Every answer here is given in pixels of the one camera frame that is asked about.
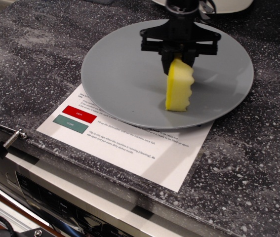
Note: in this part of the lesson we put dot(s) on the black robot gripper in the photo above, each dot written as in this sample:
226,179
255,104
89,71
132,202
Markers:
180,34

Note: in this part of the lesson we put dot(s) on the yellow ridged sponge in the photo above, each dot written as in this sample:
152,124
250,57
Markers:
179,81

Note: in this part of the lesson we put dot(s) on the grey round plate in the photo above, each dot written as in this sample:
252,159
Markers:
130,85

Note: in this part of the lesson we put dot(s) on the metal spoon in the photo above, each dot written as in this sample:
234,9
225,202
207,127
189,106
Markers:
204,18

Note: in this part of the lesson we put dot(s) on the white bowl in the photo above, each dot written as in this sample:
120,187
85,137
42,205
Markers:
223,6

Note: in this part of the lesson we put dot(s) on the white laminated instruction sheet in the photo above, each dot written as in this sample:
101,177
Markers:
163,157

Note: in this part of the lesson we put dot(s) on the stainless steel dishwasher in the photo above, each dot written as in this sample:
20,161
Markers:
77,208

